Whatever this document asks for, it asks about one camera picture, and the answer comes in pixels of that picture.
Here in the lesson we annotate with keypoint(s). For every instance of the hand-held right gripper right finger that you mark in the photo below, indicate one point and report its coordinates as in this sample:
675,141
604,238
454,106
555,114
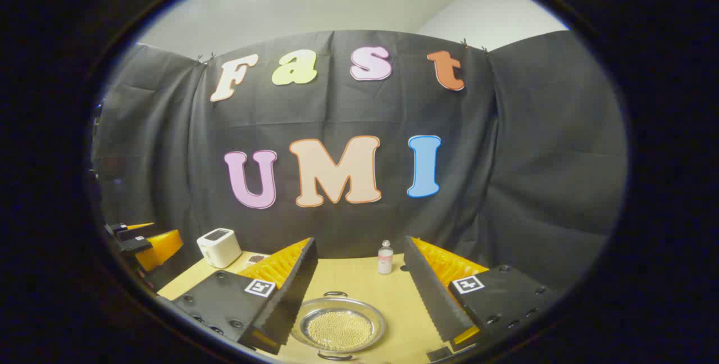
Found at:
429,296

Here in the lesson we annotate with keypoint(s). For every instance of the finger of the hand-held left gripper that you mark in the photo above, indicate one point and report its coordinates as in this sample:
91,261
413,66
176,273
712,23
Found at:
160,249
126,228

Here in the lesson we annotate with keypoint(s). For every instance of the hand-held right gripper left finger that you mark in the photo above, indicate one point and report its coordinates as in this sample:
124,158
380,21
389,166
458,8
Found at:
295,291

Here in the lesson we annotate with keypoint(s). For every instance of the steel pot with beans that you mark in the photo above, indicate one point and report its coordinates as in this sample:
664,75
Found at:
340,327

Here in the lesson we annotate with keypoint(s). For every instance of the white divided bean dish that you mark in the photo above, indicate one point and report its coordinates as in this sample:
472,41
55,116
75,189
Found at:
257,259

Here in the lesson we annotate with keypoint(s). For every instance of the clear bottle with pink label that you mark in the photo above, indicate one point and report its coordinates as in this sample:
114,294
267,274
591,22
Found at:
385,260

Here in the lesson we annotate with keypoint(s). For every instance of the white toaster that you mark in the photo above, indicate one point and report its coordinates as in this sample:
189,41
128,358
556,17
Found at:
219,246

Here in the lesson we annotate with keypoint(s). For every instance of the black backdrop cloth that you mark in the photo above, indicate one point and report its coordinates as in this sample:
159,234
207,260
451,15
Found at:
505,156

